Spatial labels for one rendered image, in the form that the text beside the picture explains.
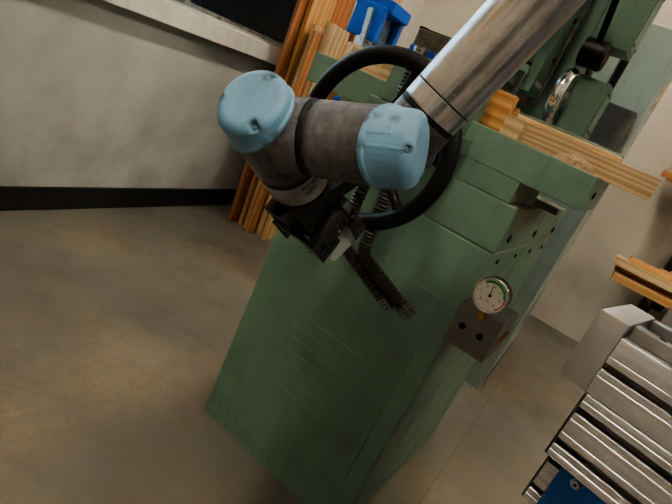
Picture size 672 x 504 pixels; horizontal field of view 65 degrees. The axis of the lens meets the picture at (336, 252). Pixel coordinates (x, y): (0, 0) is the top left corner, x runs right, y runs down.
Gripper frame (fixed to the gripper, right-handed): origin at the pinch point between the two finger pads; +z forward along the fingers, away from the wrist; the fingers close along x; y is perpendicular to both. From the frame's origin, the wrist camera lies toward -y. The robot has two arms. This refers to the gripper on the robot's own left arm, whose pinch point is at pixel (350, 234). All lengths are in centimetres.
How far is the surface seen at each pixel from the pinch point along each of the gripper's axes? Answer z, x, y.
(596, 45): 22, 8, -65
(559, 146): 21.4, 13.6, -41.1
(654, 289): 214, 53, -108
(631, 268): 203, 39, -107
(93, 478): 25, -24, 63
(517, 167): 11.1, 12.1, -27.9
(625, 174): 21, 26, -41
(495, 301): 16.0, 20.9, -7.1
